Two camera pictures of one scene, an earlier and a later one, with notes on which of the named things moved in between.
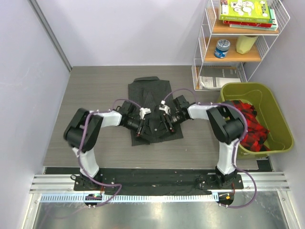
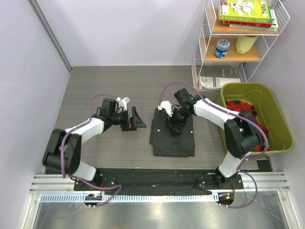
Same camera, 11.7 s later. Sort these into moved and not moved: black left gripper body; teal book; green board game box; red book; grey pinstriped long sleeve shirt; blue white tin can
Moved: grey pinstriped long sleeve shirt; black left gripper body
Not moved: green board game box; teal book; red book; blue white tin can
